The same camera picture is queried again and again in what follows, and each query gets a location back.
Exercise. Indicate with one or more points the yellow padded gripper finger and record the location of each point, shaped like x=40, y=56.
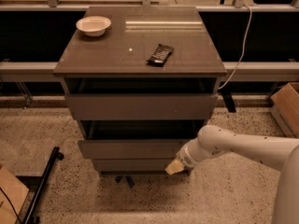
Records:
x=175, y=166

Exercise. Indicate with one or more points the cardboard box right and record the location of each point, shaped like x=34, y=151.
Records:
x=286, y=109

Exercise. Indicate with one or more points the black snack packet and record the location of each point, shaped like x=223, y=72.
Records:
x=160, y=55

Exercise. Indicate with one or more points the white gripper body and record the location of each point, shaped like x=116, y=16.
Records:
x=184, y=159

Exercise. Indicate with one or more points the grey top drawer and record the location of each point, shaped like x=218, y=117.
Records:
x=115, y=98

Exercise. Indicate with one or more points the cardboard box left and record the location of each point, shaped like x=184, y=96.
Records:
x=12, y=196

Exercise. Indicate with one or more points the black metal bar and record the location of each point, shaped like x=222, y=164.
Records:
x=29, y=218

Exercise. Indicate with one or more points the cardboard box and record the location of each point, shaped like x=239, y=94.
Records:
x=286, y=109
x=12, y=196

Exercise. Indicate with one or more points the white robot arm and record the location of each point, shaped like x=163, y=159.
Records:
x=279, y=153

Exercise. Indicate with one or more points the white bowl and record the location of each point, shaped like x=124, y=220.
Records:
x=93, y=26

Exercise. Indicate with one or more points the grey drawer cabinet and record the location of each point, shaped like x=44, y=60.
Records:
x=134, y=34

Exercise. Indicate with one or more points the grey drawer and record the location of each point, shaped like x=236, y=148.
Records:
x=115, y=98
x=130, y=165
x=149, y=139

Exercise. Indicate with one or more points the grey metal rail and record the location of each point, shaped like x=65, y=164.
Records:
x=245, y=72

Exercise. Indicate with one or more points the grey bottom drawer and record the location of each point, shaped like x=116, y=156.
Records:
x=130, y=165

